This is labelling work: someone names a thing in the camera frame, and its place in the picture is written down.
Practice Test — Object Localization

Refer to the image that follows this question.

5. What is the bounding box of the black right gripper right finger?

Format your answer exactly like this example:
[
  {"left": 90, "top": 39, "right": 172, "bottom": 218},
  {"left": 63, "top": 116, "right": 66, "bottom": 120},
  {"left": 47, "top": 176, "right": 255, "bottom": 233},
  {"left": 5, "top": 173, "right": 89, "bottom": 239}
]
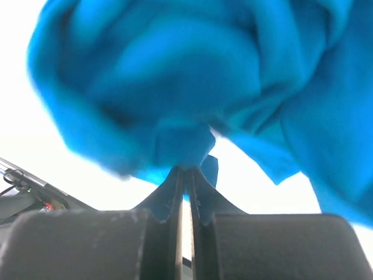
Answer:
[{"left": 185, "top": 169, "right": 372, "bottom": 280}]

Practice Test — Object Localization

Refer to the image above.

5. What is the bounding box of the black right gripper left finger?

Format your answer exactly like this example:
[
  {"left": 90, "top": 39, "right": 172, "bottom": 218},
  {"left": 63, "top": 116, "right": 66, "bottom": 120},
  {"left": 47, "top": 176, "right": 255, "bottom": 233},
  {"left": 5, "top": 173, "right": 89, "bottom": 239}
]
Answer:
[{"left": 1, "top": 168, "right": 183, "bottom": 280}]

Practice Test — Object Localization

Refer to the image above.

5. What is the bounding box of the blue t-shirt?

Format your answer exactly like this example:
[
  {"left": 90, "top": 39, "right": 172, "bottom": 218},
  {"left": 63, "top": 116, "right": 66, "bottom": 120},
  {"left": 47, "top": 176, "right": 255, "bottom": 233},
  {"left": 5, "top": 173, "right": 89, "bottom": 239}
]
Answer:
[{"left": 27, "top": 1, "right": 372, "bottom": 226}]

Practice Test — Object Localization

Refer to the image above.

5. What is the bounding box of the black robot base mount plate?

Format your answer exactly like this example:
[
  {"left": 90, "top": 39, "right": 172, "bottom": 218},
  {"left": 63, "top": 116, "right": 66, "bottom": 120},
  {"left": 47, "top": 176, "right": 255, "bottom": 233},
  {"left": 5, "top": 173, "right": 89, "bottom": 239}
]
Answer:
[{"left": 1, "top": 184, "right": 53, "bottom": 225}]

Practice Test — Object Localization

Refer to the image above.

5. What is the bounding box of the aluminium table edge rail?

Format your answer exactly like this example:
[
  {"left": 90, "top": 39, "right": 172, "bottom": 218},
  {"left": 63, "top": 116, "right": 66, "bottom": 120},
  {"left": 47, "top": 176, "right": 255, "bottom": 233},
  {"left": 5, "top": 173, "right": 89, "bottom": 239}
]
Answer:
[{"left": 1, "top": 158, "right": 95, "bottom": 211}]

